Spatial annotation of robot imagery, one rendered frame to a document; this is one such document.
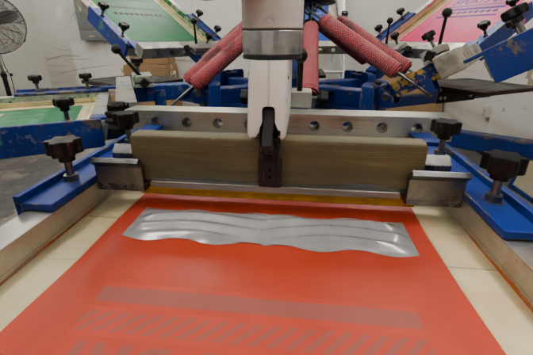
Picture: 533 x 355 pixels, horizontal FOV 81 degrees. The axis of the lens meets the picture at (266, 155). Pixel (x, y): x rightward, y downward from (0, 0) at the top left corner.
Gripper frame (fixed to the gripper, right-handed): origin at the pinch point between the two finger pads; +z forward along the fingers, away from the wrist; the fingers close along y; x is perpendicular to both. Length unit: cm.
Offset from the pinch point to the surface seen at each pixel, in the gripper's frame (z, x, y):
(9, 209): 101, -205, -139
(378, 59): -11, 27, -60
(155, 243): 5.9, -13.0, 11.5
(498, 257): 4.6, 25.3, 11.7
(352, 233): 5.4, 10.8, 7.5
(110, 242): 5.9, -18.5, 12.0
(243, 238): 5.6, -2.6, 9.9
